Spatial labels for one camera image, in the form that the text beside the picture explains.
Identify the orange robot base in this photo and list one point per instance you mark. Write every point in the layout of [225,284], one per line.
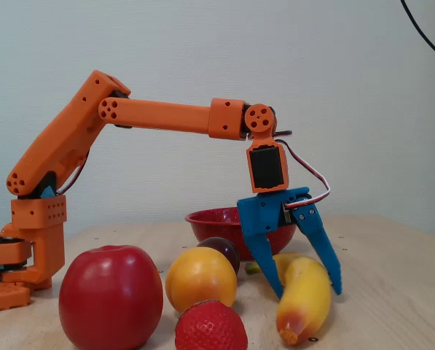
[6,295]

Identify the red toy strawberry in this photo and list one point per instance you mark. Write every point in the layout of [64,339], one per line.
[210,328]

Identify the red speckled enamel bowl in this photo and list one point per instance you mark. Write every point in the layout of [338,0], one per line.
[217,226]

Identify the red toy apple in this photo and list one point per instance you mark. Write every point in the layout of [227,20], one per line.
[108,295]

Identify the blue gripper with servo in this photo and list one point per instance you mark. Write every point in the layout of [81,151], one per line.
[265,213]

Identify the dark purple toy plum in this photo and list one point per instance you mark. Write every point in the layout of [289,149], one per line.
[222,248]

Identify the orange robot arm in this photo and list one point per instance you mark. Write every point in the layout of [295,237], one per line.
[159,114]

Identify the orange toy fruit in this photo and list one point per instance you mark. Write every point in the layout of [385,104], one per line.
[199,277]

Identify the yellow toy banana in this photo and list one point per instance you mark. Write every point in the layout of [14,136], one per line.
[304,291]

